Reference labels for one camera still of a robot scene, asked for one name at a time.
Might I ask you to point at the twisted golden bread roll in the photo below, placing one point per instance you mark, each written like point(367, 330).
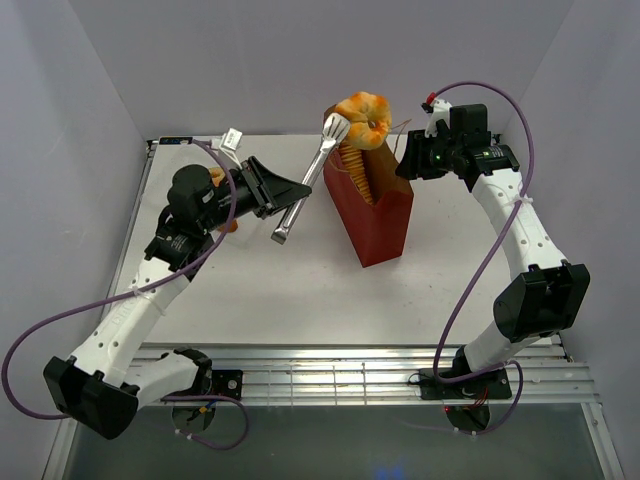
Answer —
point(370, 118)

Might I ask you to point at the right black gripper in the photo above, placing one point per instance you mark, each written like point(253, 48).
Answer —
point(416, 146)

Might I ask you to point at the metal tongs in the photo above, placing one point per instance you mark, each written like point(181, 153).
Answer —
point(335, 130)

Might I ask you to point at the clear plastic tray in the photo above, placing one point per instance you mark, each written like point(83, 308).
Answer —
point(167, 160)

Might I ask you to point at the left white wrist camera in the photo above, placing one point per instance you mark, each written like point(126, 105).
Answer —
point(228, 144)

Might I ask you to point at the red paper bag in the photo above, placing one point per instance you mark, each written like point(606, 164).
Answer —
point(377, 232)

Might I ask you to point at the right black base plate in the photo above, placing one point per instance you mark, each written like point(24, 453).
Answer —
point(492, 386)

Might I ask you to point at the long ridged bread loaf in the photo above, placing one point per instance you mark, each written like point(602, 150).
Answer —
point(353, 162)

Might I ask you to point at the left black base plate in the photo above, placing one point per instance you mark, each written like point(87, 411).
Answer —
point(226, 382)

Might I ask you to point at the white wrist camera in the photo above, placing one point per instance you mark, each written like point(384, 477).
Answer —
point(228, 144)
point(437, 109)

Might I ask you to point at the ring donut bread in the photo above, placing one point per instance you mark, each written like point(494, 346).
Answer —
point(217, 175)

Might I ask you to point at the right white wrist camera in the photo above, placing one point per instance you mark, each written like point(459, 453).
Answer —
point(437, 109)

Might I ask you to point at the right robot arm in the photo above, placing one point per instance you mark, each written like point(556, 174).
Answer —
point(546, 290)

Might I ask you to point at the aluminium frame rail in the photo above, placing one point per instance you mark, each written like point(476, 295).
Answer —
point(376, 376)

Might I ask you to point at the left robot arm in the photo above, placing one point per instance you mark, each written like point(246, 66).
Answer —
point(95, 385)

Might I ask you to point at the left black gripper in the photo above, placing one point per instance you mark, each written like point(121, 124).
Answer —
point(277, 192)

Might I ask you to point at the brown glazed bread piece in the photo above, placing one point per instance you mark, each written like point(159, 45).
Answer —
point(229, 229)

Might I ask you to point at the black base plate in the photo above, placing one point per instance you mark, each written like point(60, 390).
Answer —
point(492, 386)
point(226, 382)

